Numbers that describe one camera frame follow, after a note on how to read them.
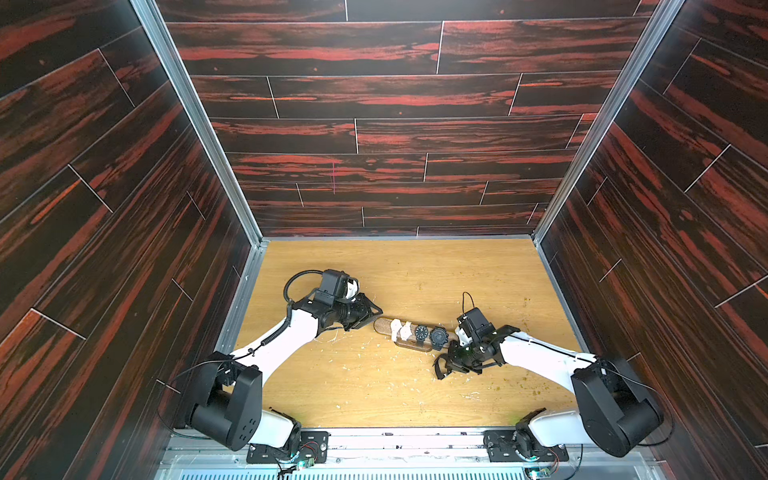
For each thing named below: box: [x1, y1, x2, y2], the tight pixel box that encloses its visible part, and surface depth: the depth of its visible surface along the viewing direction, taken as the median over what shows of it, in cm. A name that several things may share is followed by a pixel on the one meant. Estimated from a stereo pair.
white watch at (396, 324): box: [390, 318, 402, 342], surface depth 88 cm
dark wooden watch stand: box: [373, 317, 453, 352], surface depth 88 cm
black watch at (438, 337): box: [429, 326, 449, 351], surface depth 86 cm
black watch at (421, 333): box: [415, 324, 429, 347], surface depth 86 cm
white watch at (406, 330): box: [400, 321, 412, 341], surface depth 87 cm
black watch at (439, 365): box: [432, 353, 450, 380], surface depth 84 cm
